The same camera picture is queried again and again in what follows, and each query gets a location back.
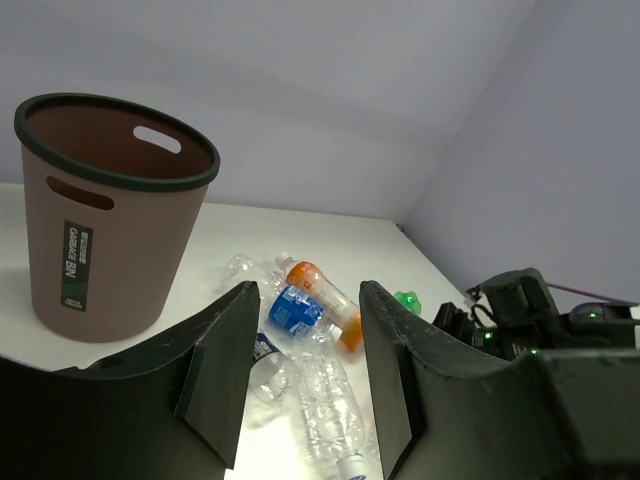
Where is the orange drink bottle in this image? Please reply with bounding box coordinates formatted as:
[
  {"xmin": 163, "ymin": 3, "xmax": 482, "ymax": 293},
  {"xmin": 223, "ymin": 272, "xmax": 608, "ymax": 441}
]
[{"xmin": 275, "ymin": 252, "xmax": 363, "ymax": 353}]

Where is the clear bottle dark label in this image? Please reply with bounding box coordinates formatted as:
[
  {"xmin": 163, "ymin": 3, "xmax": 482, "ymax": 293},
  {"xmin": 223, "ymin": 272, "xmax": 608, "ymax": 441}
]
[{"xmin": 249, "ymin": 330, "xmax": 298, "ymax": 427}]

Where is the crushed clear plastic bottle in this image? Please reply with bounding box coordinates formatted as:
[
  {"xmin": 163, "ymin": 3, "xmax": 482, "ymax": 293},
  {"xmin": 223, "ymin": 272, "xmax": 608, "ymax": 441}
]
[{"xmin": 295, "ymin": 344, "xmax": 368, "ymax": 479}]

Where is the green plastic bottle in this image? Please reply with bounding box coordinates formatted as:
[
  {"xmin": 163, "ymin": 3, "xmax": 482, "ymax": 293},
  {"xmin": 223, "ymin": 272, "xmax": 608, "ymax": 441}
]
[{"xmin": 394, "ymin": 291, "xmax": 422, "ymax": 316}]

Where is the blue label clear bottle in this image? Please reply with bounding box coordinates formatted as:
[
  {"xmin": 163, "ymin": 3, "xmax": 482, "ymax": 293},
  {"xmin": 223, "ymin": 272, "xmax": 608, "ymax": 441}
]
[{"xmin": 221, "ymin": 254, "xmax": 344, "ymax": 342}]

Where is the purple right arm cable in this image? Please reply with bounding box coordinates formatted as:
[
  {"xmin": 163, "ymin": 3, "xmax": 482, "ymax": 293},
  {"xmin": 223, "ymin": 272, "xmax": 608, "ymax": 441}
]
[{"xmin": 547, "ymin": 282, "xmax": 636, "ymax": 306}]

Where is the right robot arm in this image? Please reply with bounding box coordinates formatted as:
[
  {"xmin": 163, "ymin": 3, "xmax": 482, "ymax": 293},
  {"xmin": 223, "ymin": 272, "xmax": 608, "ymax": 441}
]
[{"xmin": 359, "ymin": 268, "xmax": 639, "ymax": 479}]

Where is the brown garbage bin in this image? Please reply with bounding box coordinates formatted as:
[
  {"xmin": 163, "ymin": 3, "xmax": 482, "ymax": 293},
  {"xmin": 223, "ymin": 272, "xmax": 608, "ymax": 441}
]
[{"xmin": 14, "ymin": 93, "xmax": 220, "ymax": 342}]

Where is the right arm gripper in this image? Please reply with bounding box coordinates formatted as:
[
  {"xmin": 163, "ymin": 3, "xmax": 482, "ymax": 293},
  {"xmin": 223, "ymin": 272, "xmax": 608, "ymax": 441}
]
[{"xmin": 359, "ymin": 268, "xmax": 639, "ymax": 479}]

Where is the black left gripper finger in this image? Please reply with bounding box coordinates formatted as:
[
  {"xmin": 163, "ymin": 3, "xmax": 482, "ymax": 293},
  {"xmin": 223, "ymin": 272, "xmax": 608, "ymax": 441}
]
[{"xmin": 1, "ymin": 281, "xmax": 260, "ymax": 479}]

